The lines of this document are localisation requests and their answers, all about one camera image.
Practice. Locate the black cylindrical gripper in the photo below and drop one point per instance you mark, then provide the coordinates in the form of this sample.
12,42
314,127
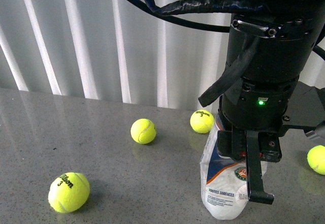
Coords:
251,114

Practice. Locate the clear plastic tennis ball can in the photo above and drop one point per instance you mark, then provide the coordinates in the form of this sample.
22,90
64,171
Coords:
223,181

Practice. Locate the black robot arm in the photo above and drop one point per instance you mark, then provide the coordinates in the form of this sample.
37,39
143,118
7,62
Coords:
275,44

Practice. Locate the right side tennis ball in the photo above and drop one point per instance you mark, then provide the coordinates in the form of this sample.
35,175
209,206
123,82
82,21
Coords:
315,159

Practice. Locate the back Wilson tennis ball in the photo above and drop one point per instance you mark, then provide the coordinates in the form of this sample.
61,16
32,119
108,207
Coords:
202,121

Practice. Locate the wilson tennis ball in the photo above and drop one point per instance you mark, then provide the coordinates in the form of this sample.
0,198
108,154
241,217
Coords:
69,192
202,121

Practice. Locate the middle plain tennis ball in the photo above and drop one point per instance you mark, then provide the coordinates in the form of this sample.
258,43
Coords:
143,131

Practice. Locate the near left Wilson tennis ball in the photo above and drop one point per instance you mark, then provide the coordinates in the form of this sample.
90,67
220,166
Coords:
69,192

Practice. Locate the white pleated curtain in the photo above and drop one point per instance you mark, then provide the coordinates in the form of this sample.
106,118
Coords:
107,50

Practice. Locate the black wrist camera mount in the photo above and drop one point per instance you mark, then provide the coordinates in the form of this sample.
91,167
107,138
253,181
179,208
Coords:
305,111

